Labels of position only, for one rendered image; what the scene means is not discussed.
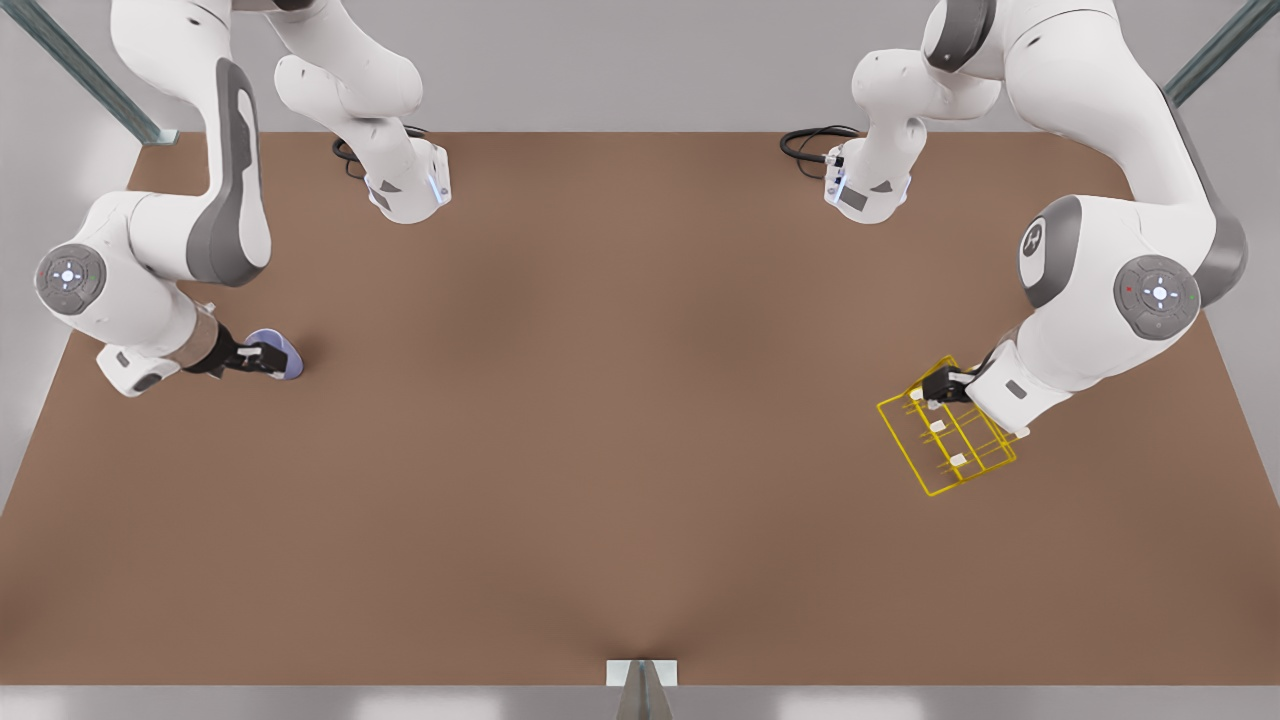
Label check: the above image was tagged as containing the yellow wire cup holder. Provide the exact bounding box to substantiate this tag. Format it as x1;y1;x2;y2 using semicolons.
877;355;1019;498

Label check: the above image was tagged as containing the black cable loop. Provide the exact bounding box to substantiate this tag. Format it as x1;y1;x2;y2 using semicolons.
779;125;863;180
332;125;430;181

